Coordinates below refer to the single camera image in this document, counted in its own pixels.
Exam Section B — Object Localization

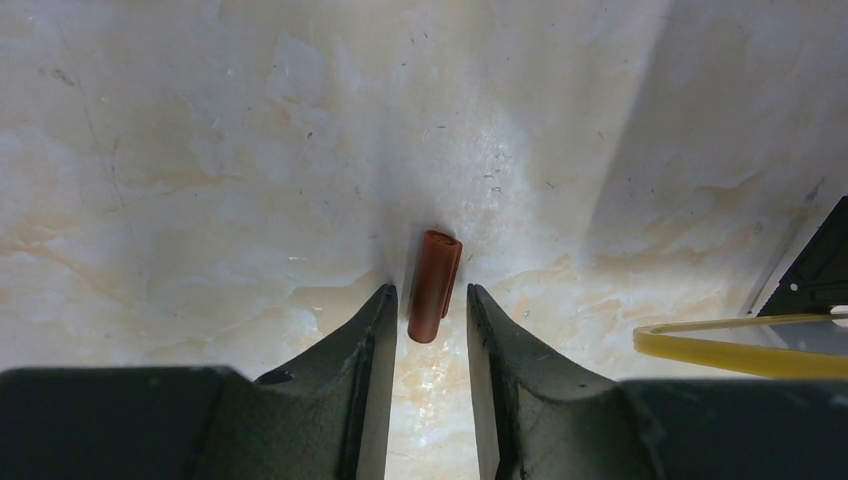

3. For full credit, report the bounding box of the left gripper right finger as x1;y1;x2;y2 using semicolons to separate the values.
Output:
466;284;847;479

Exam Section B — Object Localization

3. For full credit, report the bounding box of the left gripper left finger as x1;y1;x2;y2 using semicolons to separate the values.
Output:
1;284;398;479

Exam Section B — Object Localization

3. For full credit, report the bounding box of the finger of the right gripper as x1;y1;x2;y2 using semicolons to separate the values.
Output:
757;196;847;317

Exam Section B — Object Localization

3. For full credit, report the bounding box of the yellow framed whiteboard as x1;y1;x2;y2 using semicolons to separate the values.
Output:
633;314;847;380

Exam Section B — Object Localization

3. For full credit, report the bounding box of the brown marker cap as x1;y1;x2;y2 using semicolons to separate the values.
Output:
407;229;463;344

